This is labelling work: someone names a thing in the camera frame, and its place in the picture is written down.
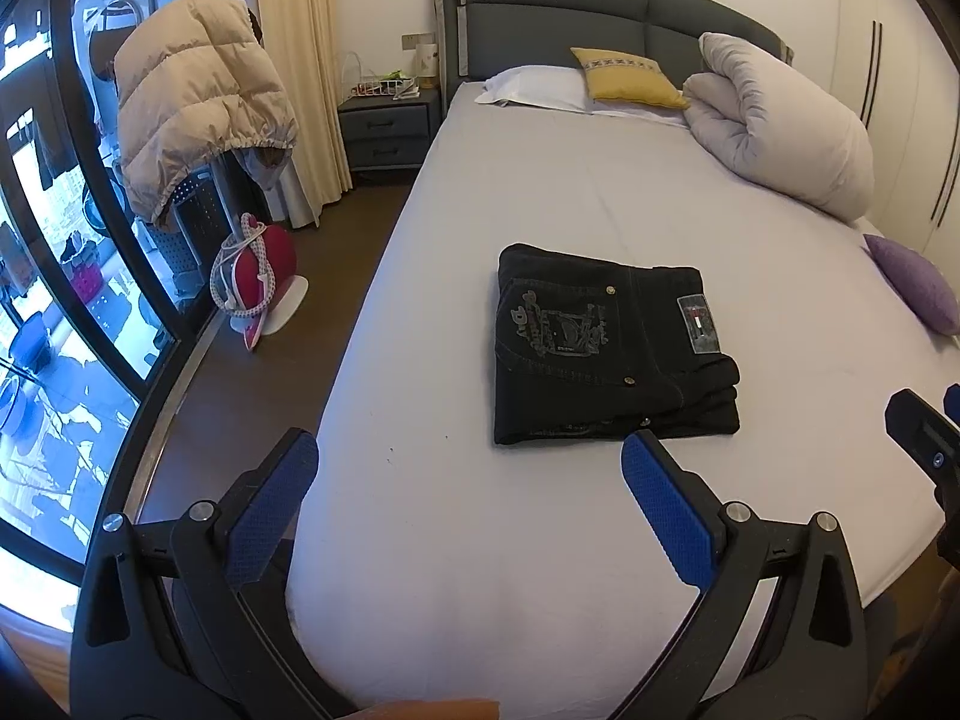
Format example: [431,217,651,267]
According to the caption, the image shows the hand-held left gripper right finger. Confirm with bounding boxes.
[621,429,875,720]

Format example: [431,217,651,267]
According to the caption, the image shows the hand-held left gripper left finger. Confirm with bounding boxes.
[69,427,361,720]

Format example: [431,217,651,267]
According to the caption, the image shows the black denim pants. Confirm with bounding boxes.
[491,242,742,447]

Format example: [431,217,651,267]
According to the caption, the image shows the purple pillow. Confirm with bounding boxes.
[862,234,960,336]

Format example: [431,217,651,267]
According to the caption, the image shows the bed with white sheet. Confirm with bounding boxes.
[285,79,960,720]

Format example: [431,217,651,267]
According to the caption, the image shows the red steam iron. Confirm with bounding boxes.
[210,212,310,352]

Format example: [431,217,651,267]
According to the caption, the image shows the grey perforated laundry basket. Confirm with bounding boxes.
[154,165,242,310]

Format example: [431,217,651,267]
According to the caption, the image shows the glass balcony door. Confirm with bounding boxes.
[0,0,256,616]

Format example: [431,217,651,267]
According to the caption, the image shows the rolled white duvet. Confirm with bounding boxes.
[681,32,876,222]

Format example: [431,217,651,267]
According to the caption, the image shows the white wardrobe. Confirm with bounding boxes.
[829,0,960,263]

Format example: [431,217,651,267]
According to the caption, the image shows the grey nightstand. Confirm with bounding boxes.
[337,82,442,175]

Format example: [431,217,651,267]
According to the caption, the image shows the beige puffer jacket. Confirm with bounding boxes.
[114,0,299,226]

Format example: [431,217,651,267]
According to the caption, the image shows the yellow pillow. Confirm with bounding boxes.
[570,47,691,111]

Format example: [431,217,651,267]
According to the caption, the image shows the white pillow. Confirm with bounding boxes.
[475,64,687,121]

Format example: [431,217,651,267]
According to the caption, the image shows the cream curtain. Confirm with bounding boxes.
[255,0,353,227]

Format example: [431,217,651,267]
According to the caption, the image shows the grey padded headboard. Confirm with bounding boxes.
[433,0,794,102]

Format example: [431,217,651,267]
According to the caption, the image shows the white wire rack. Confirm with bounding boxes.
[341,51,422,101]

